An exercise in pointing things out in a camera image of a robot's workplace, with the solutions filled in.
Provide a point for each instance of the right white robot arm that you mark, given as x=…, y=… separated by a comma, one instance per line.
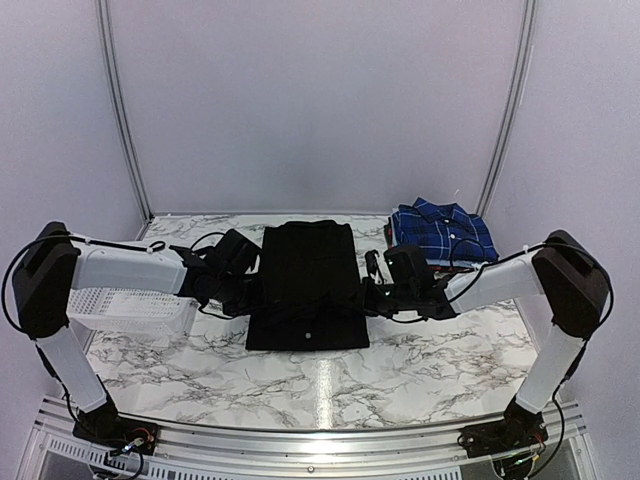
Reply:
x=575, y=286

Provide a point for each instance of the blue plaid folded shirt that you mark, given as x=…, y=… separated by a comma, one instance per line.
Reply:
x=438, y=225

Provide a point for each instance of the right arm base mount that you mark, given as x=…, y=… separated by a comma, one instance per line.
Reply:
x=496, y=437

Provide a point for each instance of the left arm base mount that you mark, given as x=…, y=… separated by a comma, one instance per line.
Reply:
x=119, y=433

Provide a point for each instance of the left aluminium frame post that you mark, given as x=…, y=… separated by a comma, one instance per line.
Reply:
x=116, y=94

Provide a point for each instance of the red plaid folded shirt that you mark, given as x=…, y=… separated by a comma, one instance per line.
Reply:
x=387, y=235

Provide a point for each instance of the right aluminium frame post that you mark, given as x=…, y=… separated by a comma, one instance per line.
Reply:
x=516, y=87

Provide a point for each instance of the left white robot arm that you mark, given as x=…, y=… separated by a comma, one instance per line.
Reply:
x=136, y=288

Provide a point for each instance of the front aluminium rail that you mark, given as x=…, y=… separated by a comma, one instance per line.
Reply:
x=191, y=451

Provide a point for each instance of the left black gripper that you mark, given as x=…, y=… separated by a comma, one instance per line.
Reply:
x=253, y=306

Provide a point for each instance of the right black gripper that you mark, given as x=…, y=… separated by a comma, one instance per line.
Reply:
x=368, y=300

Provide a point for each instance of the white plastic basket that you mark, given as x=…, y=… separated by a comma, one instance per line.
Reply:
x=131, y=311

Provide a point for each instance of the aluminium frame post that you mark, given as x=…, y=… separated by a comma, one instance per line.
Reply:
x=516, y=87
x=116, y=94

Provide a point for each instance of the black long sleeve shirt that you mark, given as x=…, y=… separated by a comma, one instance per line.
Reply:
x=311, y=298

